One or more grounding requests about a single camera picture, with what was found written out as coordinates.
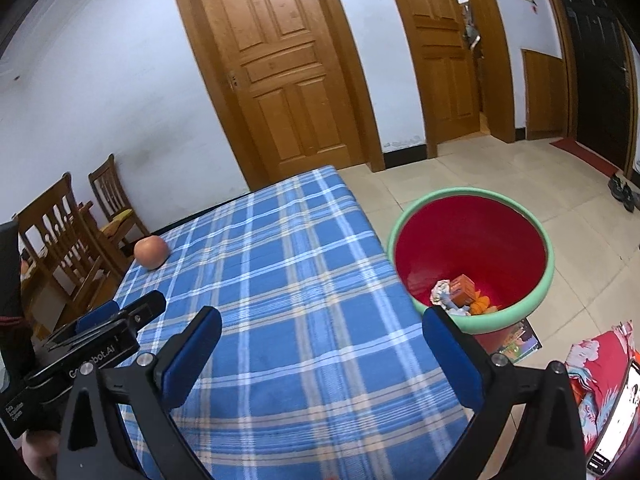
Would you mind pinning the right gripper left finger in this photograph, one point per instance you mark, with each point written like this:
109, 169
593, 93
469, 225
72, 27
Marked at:
95, 443

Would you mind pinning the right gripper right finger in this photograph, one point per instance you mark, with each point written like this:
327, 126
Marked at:
548, 442

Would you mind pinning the orange snack bag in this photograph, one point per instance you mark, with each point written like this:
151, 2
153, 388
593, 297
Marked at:
482, 305

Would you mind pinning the orange cardboard box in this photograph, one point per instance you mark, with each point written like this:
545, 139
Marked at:
462, 291

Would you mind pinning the crumpled paper trash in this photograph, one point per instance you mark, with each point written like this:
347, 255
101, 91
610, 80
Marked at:
440, 296

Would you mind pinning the person's left hand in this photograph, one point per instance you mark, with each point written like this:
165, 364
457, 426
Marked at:
40, 453

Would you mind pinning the wooden chair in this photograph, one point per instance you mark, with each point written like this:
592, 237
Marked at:
66, 252
112, 199

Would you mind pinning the colourful booklet on floor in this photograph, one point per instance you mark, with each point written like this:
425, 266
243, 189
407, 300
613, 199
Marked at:
520, 342

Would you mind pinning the red floral cloth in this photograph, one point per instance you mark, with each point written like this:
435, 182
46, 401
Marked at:
597, 368

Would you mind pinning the orange round fruit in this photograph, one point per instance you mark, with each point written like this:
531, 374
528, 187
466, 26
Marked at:
151, 252

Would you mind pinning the red bin with green rim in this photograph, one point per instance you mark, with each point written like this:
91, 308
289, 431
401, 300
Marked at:
494, 241

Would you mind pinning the blue plaid tablecloth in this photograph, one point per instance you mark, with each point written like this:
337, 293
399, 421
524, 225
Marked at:
321, 371

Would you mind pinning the black shoes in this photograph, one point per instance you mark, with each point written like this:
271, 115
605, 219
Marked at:
622, 192

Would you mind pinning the red door mat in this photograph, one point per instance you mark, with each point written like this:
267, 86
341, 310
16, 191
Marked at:
594, 160

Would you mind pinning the closed wooden door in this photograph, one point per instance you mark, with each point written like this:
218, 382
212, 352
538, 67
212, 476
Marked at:
287, 84

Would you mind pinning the open wooden door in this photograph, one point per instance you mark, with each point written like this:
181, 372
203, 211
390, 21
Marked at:
456, 82

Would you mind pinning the black entrance door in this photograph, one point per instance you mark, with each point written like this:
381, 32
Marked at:
601, 79

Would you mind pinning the low wooden wall panel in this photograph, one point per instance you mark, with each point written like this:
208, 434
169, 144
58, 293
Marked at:
546, 95

